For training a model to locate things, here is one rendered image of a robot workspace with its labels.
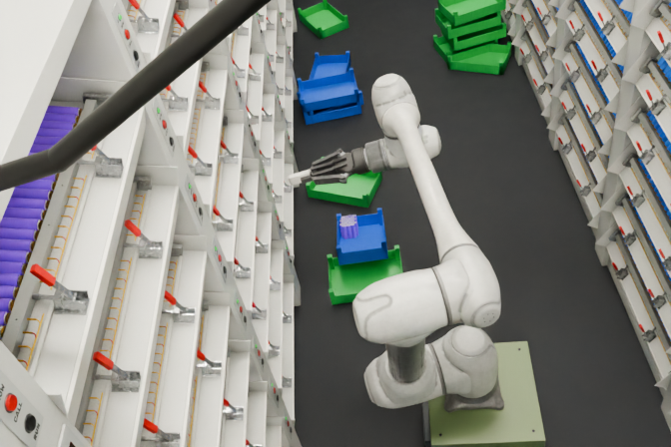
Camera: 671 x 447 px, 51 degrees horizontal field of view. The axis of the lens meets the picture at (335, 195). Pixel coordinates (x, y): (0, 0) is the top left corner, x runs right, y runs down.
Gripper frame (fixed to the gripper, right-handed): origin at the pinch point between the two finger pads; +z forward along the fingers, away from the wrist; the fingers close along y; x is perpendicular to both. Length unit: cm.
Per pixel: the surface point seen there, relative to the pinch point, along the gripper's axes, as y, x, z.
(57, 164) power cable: -98, 98, -7
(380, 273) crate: 32, -91, -4
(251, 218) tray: 0.5, -11.2, 20.0
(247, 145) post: 22.8, -1.0, 17.7
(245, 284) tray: -25.6, -10.5, 21.0
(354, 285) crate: 27, -90, 7
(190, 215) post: -47, 40, 12
